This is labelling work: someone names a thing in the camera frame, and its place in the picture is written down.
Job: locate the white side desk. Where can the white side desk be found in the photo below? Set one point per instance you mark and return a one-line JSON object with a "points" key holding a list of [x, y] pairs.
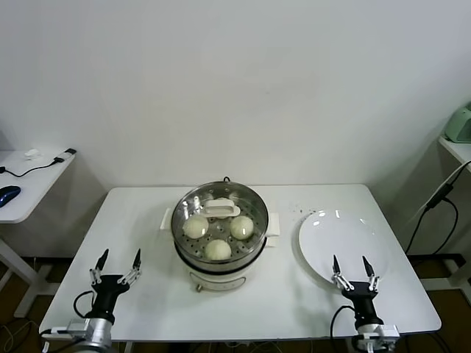
{"points": [[456, 149], [33, 187]]}

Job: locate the mint green appliance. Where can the mint green appliance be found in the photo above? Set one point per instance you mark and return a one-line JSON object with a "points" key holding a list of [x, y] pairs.
{"points": [[460, 123]]}

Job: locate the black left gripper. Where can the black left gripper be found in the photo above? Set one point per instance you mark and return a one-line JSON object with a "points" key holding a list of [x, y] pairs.
{"points": [[108, 294]]}

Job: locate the small white plastic object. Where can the small white plastic object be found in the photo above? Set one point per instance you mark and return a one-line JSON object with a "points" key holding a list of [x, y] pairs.
{"points": [[32, 153]]}

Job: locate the grey USB adapter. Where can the grey USB adapter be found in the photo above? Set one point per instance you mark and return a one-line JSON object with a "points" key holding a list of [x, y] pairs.
{"points": [[68, 153]]}

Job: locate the white round plate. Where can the white round plate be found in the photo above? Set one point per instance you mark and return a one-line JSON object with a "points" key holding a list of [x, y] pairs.
{"points": [[324, 242]]}

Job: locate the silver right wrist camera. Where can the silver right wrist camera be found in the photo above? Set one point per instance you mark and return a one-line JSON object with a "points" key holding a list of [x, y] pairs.
{"points": [[382, 332]]}

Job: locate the round glass pot lid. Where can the round glass pot lid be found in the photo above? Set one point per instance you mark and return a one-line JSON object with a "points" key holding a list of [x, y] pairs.
{"points": [[221, 209]]}

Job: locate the perforated steel steamer basket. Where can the perforated steel steamer basket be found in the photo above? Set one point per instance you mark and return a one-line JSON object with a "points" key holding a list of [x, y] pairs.
{"points": [[273, 223]]}

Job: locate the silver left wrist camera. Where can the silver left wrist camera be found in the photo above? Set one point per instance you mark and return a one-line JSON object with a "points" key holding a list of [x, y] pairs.
{"points": [[77, 328]]}

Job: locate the blue computer mouse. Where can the blue computer mouse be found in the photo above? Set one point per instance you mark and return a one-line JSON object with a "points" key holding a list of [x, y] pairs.
{"points": [[8, 195]]}

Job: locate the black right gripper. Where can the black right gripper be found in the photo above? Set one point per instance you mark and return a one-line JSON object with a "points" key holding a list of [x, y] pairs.
{"points": [[362, 301]]}

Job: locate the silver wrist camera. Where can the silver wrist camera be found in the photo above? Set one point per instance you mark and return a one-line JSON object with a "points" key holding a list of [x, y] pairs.
{"points": [[382, 332], [77, 328]]}

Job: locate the cream electric cooker base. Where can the cream electric cooker base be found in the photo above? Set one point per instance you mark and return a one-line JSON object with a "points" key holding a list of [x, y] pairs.
{"points": [[221, 277]]}

